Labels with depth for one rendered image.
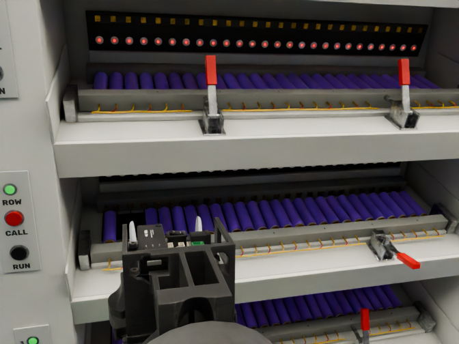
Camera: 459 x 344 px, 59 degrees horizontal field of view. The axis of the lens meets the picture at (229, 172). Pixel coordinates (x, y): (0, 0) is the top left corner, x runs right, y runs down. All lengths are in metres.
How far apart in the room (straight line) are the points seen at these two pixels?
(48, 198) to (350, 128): 0.38
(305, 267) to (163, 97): 0.31
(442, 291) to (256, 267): 0.38
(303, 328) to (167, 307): 0.57
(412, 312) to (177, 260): 0.65
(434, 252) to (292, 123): 0.32
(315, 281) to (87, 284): 0.31
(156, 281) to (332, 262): 0.41
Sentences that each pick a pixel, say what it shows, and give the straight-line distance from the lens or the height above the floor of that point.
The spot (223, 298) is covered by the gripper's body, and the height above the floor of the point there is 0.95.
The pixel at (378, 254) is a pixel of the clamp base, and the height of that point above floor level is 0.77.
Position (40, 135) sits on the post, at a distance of 0.48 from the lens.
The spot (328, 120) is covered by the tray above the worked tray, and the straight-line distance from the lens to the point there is 0.57.
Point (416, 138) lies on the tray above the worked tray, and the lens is 0.61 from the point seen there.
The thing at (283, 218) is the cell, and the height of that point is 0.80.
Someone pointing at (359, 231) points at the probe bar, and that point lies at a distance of 0.67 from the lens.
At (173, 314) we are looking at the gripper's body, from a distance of 0.21.
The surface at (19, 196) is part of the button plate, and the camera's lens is 0.50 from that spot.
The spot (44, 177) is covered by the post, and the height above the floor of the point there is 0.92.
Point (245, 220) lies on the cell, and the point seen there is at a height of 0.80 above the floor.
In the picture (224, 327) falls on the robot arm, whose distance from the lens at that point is 0.20.
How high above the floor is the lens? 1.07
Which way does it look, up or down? 18 degrees down
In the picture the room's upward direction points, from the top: 2 degrees clockwise
